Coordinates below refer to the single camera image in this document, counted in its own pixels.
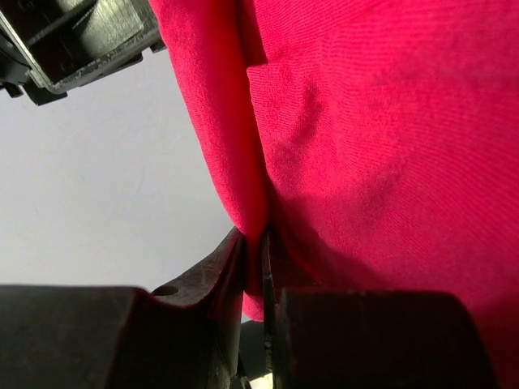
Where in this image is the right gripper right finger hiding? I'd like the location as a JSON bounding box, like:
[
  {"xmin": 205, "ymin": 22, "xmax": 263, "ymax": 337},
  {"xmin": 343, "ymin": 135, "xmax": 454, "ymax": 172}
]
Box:
[{"xmin": 262, "ymin": 230, "xmax": 499, "ymax": 388}]

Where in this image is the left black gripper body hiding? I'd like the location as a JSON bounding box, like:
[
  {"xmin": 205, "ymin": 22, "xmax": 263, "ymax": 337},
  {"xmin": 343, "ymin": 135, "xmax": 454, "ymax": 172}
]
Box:
[{"xmin": 1, "ymin": 0, "xmax": 165, "ymax": 105}]

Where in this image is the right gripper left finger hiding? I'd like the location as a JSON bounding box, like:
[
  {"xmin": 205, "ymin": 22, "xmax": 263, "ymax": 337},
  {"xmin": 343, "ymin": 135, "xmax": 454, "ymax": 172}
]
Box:
[{"xmin": 1, "ymin": 230, "xmax": 244, "ymax": 388}]

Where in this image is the pink t shirt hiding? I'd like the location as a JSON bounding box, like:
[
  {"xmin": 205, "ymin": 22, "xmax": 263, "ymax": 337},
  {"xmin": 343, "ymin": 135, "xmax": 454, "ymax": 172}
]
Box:
[{"xmin": 151, "ymin": 1, "xmax": 518, "ymax": 388}]

